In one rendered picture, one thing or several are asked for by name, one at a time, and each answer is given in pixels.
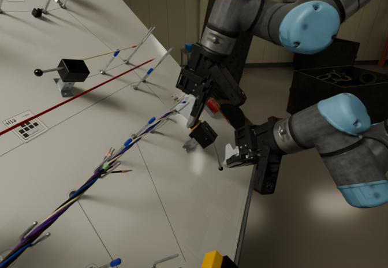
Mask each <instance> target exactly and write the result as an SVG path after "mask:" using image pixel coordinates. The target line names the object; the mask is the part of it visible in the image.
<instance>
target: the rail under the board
mask: <svg viewBox="0 0 388 268"><path fill-rule="evenodd" d="M256 168H257V164H254V166H253V171H252V177H251V182H250V185H249V191H248V196H247V201H246V205H245V210H244V216H243V219H242V224H241V230H240V235H239V238H238V244H237V249H236V254H235V258H234V263H235V264H236V265H237V266H238V265H239V261H240V255H241V249H242V246H243V239H244V233H245V228H246V224H247V218H248V212H249V206H250V202H251V196H252V190H253V184H254V181H255V174H256Z"/></svg>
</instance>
